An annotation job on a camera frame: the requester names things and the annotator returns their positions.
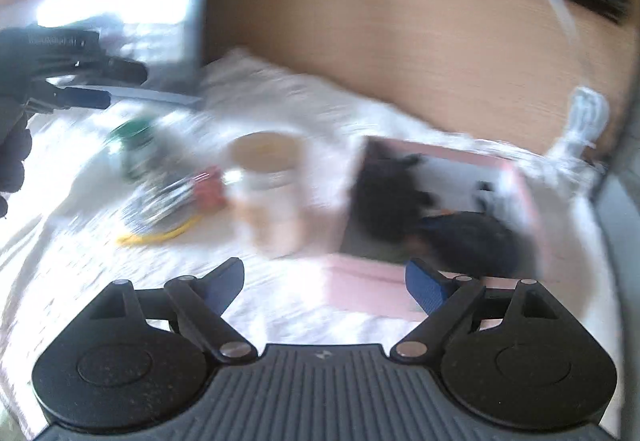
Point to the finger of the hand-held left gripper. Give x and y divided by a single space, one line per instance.
85 97
120 69

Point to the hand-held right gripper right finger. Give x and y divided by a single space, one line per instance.
425 291

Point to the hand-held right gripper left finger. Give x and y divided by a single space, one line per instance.
222 288

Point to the pink cardboard box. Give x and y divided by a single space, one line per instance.
370 288

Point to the black plush toy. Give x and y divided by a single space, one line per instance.
385 191

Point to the person's left hand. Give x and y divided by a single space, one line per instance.
12 156

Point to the dark flat monitor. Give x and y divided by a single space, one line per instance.
140 11

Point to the green lidded glass jar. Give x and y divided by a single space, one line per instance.
134 146

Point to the clear plastic powder jar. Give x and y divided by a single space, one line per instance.
270 191

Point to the white textured blanket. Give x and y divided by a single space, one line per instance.
280 96

